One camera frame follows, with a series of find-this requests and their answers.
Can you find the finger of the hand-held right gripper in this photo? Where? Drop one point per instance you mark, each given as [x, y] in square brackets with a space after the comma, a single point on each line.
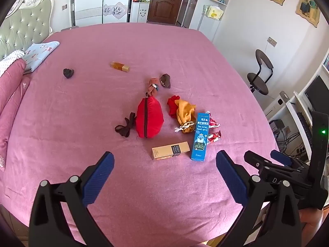
[281, 157]
[257, 160]

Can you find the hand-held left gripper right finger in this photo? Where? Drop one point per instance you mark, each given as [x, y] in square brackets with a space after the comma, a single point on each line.
[231, 178]

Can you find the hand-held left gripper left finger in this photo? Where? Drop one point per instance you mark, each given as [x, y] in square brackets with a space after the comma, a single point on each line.
[99, 178]

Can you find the red candy wrapper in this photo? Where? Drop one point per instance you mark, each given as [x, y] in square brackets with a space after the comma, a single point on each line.
[213, 121]
[215, 136]

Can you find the blue spray box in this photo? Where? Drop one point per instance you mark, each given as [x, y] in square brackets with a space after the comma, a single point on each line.
[201, 136]

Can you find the tan and black box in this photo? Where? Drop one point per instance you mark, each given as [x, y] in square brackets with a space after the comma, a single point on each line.
[169, 150]

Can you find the red zip pouch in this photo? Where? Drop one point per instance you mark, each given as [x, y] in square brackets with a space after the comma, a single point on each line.
[150, 118]

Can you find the red cloth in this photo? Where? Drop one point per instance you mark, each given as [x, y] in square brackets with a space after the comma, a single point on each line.
[172, 104]

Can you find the person's right forearm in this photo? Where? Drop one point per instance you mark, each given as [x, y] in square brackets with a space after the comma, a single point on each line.
[311, 221]

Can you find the black keyboard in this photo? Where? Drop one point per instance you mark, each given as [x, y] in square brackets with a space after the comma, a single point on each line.
[304, 128]

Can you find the white computer desk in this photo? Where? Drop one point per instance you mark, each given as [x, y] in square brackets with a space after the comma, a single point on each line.
[293, 108]

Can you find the grey white box device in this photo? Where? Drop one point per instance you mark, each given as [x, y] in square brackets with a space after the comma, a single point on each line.
[279, 103]

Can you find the black computer monitor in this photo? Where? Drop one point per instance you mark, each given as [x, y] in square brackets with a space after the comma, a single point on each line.
[317, 92]

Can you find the black swivel chair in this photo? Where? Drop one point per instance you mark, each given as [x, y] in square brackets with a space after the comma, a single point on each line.
[258, 82]

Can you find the dark brown crumpled sock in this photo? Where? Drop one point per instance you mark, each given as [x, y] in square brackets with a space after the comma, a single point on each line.
[69, 73]

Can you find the amber bottle box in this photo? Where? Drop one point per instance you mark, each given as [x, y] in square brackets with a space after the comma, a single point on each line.
[119, 67]

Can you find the brown printed cloth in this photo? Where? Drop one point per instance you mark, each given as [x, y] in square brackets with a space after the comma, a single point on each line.
[166, 81]

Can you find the pink quilt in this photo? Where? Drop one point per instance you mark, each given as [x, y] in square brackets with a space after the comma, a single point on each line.
[10, 95]

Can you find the light blue bow pillow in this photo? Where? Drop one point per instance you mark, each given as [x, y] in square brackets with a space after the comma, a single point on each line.
[38, 54]

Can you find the narrow white cabinet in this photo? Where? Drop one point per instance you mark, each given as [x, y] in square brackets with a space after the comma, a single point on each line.
[208, 27]

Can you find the white knitted blanket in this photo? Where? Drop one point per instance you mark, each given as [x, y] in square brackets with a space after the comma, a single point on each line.
[9, 61]

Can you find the yellow patterned box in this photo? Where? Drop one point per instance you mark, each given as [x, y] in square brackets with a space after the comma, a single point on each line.
[215, 12]

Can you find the green tufted headboard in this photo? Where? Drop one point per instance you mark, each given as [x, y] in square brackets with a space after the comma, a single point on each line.
[25, 28]

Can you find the white shelf cabinet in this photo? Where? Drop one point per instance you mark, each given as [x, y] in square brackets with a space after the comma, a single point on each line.
[140, 12]

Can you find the white wardrobe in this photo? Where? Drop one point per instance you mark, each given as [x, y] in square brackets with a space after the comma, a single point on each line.
[90, 0]

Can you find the brown wooden door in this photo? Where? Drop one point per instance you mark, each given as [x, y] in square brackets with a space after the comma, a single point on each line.
[167, 1]

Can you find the wall switch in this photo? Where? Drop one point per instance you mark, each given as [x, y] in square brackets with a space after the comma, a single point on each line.
[272, 41]
[64, 6]

